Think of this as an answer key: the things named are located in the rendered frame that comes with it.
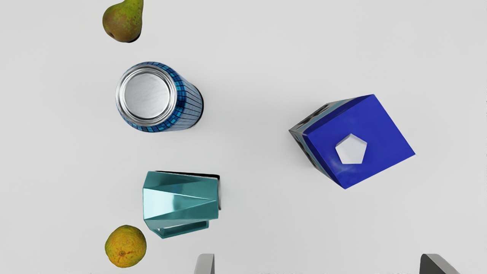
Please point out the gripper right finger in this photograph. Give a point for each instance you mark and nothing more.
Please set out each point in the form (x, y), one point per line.
(435, 266)

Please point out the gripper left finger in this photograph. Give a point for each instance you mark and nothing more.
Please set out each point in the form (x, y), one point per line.
(205, 265)

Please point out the teal faceted mug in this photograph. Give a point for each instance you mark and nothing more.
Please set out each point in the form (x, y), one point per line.
(179, 201)

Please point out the orange fruit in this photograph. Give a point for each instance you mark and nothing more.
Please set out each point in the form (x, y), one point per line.
(125, 246)

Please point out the blue carton with white cap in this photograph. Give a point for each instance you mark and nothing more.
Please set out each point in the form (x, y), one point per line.
(354, 142)

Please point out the blue checkered can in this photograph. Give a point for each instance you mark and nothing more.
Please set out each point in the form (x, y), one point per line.
(156, 97)

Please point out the green pear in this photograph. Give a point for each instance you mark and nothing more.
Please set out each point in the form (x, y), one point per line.
(123, 21)

